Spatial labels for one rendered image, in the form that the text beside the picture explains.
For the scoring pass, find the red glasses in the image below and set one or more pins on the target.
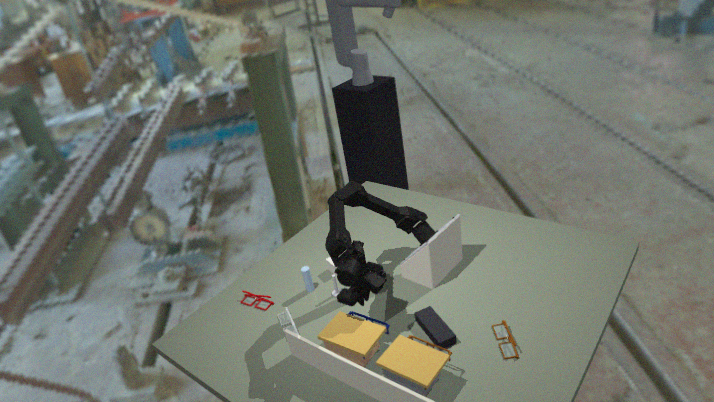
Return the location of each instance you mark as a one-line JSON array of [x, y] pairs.
[[263, 304]]

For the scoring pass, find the light blue cylinder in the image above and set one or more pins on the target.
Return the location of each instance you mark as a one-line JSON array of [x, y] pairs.
[[307, 279]]

